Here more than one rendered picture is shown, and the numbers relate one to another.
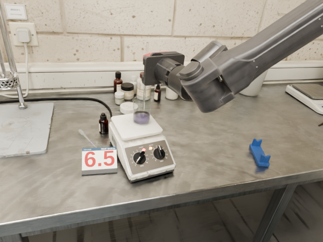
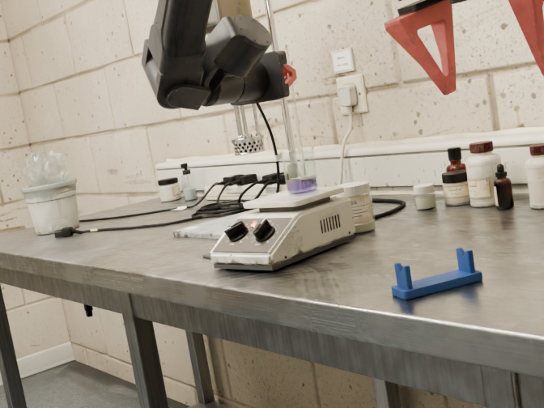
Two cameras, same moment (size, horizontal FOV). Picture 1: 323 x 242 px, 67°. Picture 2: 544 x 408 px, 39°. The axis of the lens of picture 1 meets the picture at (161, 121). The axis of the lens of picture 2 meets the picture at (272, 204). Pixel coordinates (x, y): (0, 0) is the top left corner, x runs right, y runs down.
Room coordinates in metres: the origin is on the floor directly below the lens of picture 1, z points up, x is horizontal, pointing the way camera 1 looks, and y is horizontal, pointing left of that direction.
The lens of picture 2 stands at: (0.19, -1.07, 0.98)
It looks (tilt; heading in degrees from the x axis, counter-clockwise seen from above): 7 degrees down; 73
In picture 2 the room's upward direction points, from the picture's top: 9 degrees counter-clockwise
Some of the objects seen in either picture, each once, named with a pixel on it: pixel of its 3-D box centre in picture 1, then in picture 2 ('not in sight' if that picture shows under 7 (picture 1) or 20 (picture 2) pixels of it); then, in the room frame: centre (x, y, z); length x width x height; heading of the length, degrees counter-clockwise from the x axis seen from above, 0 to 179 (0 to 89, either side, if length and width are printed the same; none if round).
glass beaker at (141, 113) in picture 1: (142, 110); (301, 170); (0.61, 0.06, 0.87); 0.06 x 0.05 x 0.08; 128
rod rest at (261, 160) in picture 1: (260, 151); (435, 272); (0.61, -0.31, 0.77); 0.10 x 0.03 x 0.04; 0
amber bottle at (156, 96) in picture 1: (157, 91); (502, 185); (0.94, 0.03, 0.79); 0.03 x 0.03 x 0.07
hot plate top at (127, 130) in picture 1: (136, 124); (293, 197); (0.59, 0.07, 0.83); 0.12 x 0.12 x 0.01; 28
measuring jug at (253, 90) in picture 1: (251, 76); not in sight; (1.14, -0.41, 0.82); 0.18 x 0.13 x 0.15; 167
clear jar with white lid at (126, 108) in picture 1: (129, 116); (354, 207); (0.71, 0.11, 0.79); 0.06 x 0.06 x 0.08
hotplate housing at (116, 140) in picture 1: (139, 142); (286, 227); (0.57, 0.06, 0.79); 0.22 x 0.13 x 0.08; 28
